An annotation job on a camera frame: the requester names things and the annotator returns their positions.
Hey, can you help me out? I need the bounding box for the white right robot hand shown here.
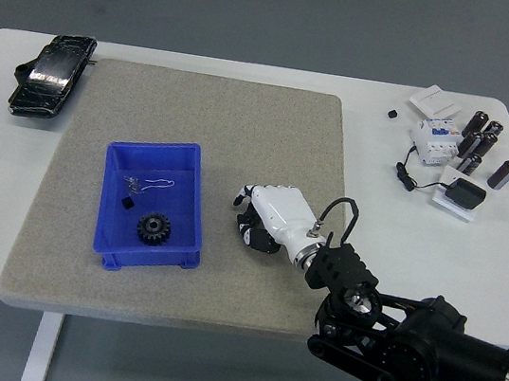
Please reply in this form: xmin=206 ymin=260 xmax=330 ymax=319
xmin=224 ymin=176 xmax=334 ymax=269

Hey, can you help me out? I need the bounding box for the blue plastic box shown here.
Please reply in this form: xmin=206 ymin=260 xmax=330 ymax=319
xmin=88 ymin=130 xmax=219 ymax=284

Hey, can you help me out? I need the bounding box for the large black gear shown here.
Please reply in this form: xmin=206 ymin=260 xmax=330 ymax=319
xmin=134 ymin=209 xmax=174 ymax=249

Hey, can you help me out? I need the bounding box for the grey-brown mat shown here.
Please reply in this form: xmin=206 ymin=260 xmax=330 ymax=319
xmin=0 ymin=46 xmax=385 ymax=357

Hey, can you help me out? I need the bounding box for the clear bag of screws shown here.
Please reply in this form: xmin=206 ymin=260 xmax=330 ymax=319
xmin=120 ymin=174 xmax=143 ymax=197

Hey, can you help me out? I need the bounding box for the white circuit breaker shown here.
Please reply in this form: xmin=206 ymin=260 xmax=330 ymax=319
xmin=405 ymin=116 xmax=465 ymax=172

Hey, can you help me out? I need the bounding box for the black power adapter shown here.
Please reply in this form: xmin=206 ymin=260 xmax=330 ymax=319
xmin=442 ymin=176 xmax=488 ymax=212

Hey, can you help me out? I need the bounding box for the dark brown cylindrical capacitor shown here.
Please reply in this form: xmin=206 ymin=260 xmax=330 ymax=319
xmin=482 ymin=118 xmax=505 ymax=140
xmin=456 ymin=128 xmax=483 ymax=162
xmin=472 ymin=130 xmax=500 ymax=160
xmin=457 ymin=152 xmax=484 ymax=177
xmin=464 ymin=108 xmax=490 ymax=139
xmin=486 ymin=157 xmax=509 ymax=192

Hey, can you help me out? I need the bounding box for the black wrapped device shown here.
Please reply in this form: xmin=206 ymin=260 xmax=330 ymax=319
xmin=5 ymin=26 xmax=100 ymax=127

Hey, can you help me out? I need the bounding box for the white table leg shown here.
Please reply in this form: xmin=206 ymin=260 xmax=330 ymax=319
xmin=19 ymin=308 xmax=66 ymax=381

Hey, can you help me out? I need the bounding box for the thin white wire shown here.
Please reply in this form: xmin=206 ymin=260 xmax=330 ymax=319
xmin=142 ymin=175 xmax=176 ymax=193

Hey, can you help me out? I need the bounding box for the white switch panel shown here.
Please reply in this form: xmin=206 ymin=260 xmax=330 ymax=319
xmin=407 ymin=81 xmax=466 ymax=122

